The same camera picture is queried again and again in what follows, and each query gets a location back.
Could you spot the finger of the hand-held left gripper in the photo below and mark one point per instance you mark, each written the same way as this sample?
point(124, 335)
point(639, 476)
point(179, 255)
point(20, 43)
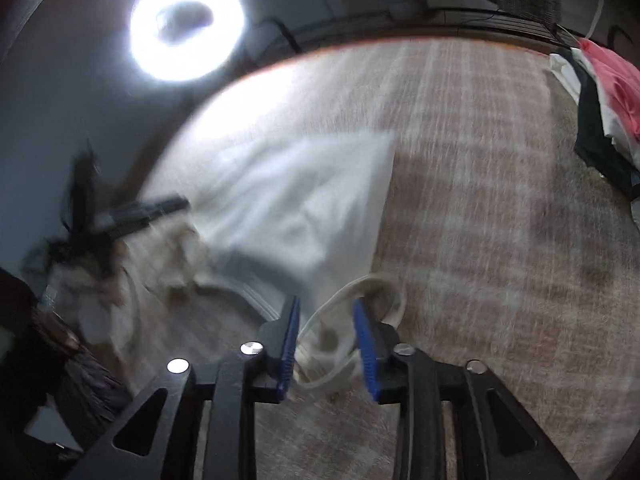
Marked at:
point(150, 210)

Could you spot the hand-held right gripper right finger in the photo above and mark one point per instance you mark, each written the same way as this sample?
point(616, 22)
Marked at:
point(365, 355)

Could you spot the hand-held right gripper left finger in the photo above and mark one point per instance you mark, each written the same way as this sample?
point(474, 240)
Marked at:
point(289, 345)

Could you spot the white camisole top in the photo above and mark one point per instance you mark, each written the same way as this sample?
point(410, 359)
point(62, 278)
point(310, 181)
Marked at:
point(300, 200)

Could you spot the pile of folded clothes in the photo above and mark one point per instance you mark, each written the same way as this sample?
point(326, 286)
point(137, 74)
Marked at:
point(595, 135)

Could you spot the black metal clothes rack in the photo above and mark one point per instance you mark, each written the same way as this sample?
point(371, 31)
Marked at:
point(450, 12)

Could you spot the stack of folded clothes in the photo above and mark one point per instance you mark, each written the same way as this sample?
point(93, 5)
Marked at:
point(615, 80)

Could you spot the beige plaid tablecloth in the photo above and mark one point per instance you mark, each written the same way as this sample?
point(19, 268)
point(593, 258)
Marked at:
point(475, 210)

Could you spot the black curved chair back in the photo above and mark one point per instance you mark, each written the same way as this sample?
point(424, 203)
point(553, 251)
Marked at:
point(617, 34)

